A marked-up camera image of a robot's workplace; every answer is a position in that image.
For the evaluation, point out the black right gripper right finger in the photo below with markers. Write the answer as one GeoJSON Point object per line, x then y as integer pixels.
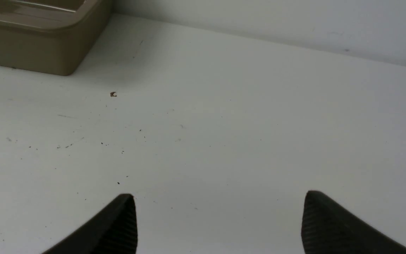
{"type": "Point", "coordinates": [329, 228]}

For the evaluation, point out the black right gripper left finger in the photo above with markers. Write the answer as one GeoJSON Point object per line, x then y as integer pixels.
{"type": "Point", "coordinates": [113, 230]}

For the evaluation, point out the tan plastic bin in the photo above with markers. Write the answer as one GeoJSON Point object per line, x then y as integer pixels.
{"type": "Point", "coordinates": [50, 36]}

